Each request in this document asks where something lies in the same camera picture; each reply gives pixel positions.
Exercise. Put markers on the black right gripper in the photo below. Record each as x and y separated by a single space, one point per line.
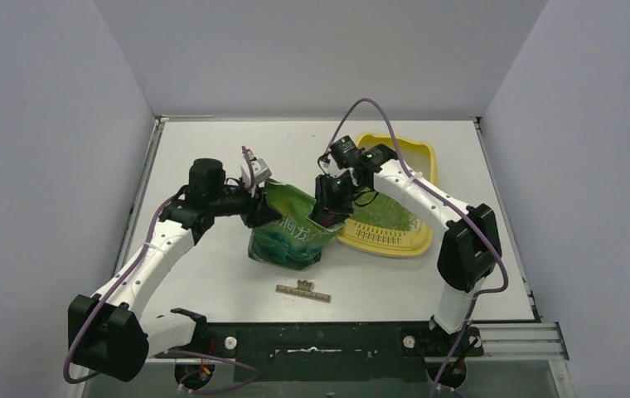
325 207

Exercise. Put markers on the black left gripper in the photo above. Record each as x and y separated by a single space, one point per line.
259 209

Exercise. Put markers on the green cat litter bag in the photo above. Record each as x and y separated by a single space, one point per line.
293 241

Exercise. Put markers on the yellow litter box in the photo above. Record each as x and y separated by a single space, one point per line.
379 241

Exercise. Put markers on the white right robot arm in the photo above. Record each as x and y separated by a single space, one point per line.
470 244

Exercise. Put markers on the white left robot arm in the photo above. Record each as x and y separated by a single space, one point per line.
106 332

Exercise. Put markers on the green litter granules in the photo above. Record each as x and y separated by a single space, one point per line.
379 210

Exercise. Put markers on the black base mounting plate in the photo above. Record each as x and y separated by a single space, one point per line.
363 351

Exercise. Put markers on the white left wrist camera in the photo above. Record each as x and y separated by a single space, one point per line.
254 173

